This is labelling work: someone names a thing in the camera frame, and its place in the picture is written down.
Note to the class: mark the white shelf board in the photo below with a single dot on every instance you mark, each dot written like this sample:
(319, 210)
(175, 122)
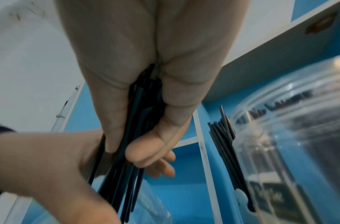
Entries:
(269, 65)

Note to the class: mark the person's right hand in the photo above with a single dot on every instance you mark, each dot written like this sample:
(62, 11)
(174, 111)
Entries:
(136, 43)

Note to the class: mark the person's left hand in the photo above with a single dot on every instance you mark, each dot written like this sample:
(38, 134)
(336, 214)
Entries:
(75, 166)

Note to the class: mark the blue tray with white dividers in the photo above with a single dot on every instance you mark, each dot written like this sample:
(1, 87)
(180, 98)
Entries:
(186, 196)

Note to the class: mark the brown round knob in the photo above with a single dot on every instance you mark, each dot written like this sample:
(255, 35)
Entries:
(322, 23)

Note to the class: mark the large clear plastic jar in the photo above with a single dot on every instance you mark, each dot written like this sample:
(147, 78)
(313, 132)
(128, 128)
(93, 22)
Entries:
(291, 142)

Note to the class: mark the bundle of black sticks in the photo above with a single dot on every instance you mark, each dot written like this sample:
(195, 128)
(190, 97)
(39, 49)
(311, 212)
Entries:
(122, 179)
(225, 148)

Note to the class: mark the person's left forearm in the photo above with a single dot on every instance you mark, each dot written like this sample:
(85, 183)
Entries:
(28, 161)

